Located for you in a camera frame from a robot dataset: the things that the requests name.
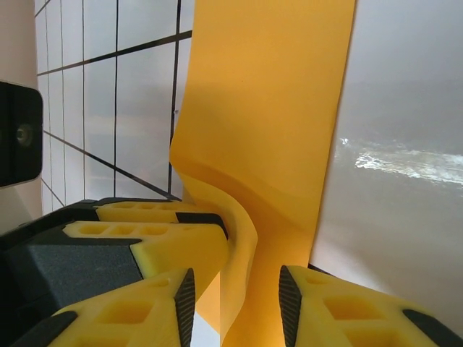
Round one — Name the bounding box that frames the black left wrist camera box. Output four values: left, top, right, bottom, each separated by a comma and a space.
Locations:
0, 81, 44, 187

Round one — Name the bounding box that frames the orange paper sheet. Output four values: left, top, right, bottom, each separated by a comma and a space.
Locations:
168, 0, 360, 347

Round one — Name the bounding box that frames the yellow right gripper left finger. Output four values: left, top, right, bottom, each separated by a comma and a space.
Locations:
16, 267, 198, 347

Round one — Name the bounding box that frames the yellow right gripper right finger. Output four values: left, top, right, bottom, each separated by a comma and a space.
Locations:
278, 265, 463, 347

